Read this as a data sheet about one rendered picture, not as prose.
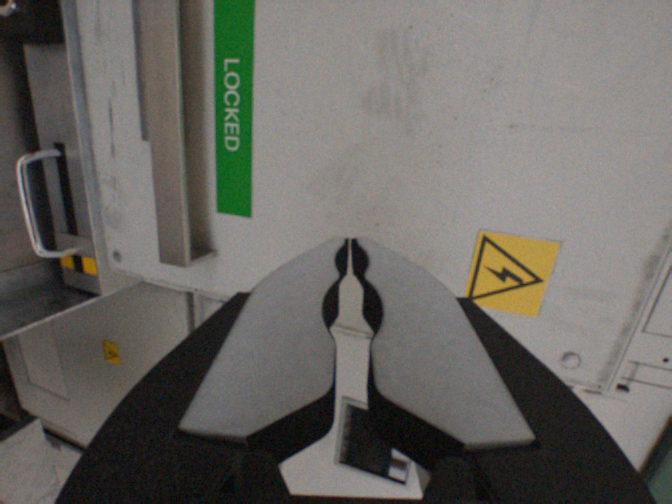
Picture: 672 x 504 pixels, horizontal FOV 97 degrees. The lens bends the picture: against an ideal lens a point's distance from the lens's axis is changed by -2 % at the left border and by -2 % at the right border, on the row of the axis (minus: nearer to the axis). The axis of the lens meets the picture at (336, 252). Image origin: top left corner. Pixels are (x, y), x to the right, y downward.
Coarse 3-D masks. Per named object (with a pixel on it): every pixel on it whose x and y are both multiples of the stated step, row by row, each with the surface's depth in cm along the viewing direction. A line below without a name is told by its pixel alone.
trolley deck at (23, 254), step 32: (0, 64) 28; (0, 96) 28; (0, 128) 28; (32, 128) 31; (0, 160) 29; (0, 192) 29; (32, 192) 32; (0, 224) 30; (0, 256) 30; (32, 256) 33
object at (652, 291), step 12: (660, 264) 19; (132, 276) 33; (660, 276) 19; (180, 288) 31; (648, 288) 19; (648, 300) 19; (648, 312) 20; (636, 324) 20; (372, 336) 26; (636, 336) 20; (624, 348) 21; (624, 360) 21; (612, 372) 21; (576, 384) 22; (612, 384) 21
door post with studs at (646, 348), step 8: (640, 336) 43; (648, 336) 43; (656, 336) 42; (664, 336) 42; (640, 344) 43; (648, 344) 43; (656, 344) 43; (664, 344) 42; (632, 352) 44; (640, 352) 44; (648, 352) 43; (656, 352) 43; (664, 352) 43; (640, 360) 44; (648, 360) 44; (656, 360) 43; (664, 360) 43
